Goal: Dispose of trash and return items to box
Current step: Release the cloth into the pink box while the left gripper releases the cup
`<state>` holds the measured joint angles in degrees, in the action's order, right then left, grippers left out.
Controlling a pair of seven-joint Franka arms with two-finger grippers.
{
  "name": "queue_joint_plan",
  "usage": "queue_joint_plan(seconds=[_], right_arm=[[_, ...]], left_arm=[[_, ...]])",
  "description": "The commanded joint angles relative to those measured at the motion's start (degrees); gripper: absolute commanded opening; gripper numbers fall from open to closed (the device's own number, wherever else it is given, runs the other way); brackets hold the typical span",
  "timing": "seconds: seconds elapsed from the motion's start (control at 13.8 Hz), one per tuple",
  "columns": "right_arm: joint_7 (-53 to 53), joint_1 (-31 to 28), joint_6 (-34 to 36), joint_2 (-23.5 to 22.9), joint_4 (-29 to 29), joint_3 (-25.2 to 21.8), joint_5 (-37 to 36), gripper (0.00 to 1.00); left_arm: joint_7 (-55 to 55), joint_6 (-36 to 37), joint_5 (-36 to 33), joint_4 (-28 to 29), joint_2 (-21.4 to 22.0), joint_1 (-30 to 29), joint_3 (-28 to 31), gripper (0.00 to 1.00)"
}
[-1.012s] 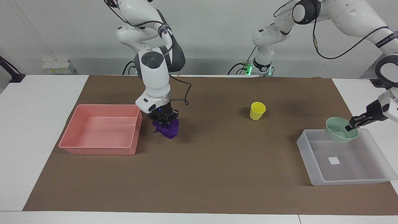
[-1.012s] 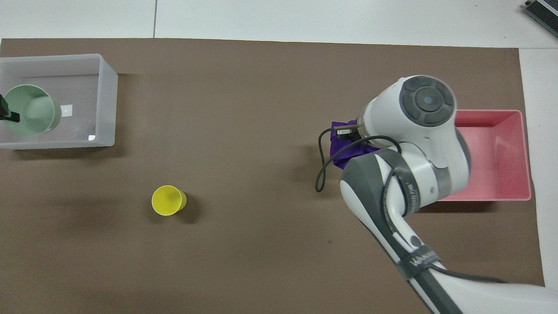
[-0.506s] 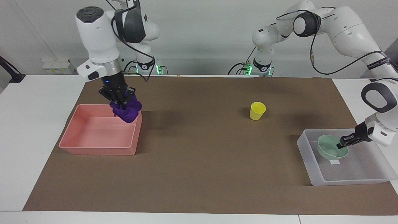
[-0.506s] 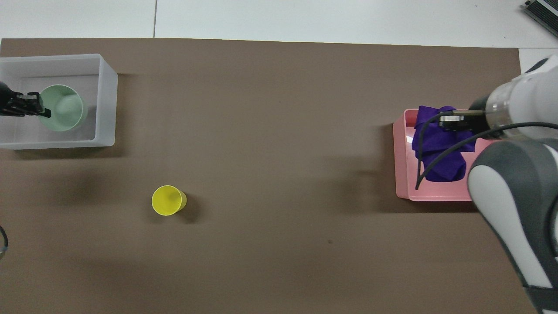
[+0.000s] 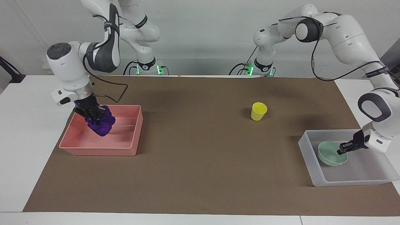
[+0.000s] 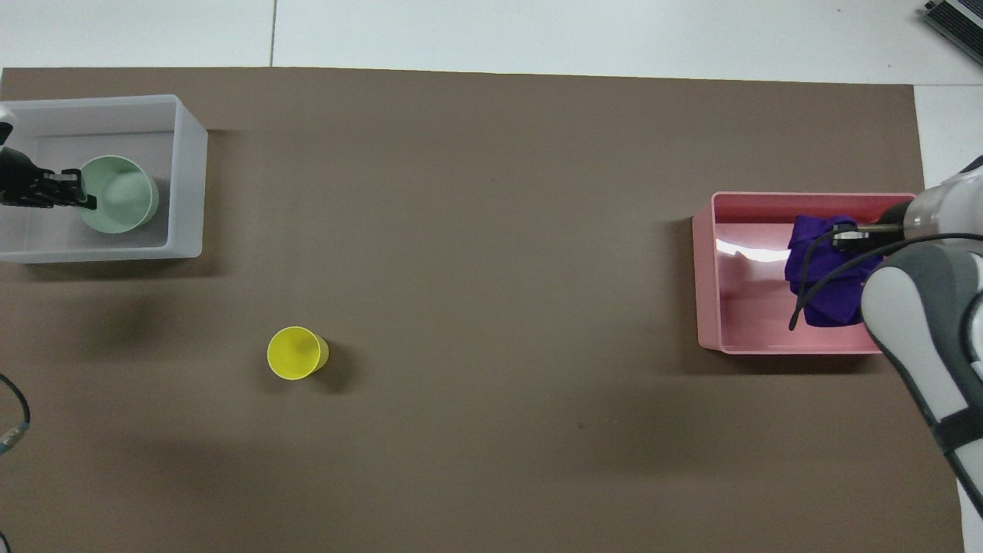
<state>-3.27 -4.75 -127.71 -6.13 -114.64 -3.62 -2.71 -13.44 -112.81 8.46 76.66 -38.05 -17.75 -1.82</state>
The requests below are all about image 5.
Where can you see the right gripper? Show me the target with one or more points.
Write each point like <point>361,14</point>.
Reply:
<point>85,104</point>

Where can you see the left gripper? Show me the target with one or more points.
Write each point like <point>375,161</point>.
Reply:
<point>360,139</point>

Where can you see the purple cloth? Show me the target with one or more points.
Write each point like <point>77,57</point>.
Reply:
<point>104,126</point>

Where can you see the light green bowl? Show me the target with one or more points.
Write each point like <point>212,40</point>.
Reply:
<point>328,156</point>

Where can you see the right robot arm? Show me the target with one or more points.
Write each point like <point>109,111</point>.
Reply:
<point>70,72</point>

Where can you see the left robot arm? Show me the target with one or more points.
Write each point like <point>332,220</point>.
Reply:
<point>350,34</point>

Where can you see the clear plastic box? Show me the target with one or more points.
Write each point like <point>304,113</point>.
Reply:
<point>359,175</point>

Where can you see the pink plastic tray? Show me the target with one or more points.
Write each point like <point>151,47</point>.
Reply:
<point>125,137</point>

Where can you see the black stand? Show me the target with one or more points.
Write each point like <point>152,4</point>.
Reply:
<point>12,75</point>

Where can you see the yellow plastic cup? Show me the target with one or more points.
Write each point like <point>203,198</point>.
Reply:
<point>258,112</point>

